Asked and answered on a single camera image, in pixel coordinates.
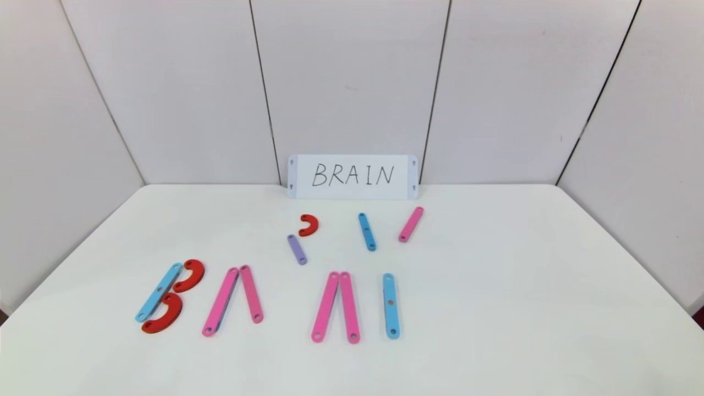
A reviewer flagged short blue bar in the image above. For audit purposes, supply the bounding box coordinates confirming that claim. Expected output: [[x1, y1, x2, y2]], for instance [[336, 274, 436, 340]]
[[358, 212, 378, 252]]

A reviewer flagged large red curved piece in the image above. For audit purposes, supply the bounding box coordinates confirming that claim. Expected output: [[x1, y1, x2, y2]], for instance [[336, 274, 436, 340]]
[[141, 291, 184, 334], [172, 258, 206, 293]]

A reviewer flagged white BRAIN sign card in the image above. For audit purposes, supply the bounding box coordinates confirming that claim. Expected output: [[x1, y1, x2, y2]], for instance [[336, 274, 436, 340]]
[[287, 154, 420, 200]]

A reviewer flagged short purple bar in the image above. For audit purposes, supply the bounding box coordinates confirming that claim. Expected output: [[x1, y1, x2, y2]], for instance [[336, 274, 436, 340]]
[[287, 234, 308, 266]]

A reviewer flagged long light blue bar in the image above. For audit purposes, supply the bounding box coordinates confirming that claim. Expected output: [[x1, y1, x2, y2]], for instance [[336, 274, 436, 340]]
[[383, 273, 400, 339], [135, 262, 183, 323]]

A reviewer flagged long deep pink bar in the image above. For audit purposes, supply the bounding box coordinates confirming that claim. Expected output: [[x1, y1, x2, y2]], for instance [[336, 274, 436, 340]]
[[339, 271, 361, 345], [239, 265, 265, 325]]

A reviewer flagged long light pink bar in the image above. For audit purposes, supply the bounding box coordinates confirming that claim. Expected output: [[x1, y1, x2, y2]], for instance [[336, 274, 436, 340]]
[[201, 267, 240, 337], [311, 271, 340, 344]]

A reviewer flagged short pink bar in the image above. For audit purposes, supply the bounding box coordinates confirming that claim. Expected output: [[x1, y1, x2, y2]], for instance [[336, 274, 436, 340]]
[[398, 206, 425, 243]]

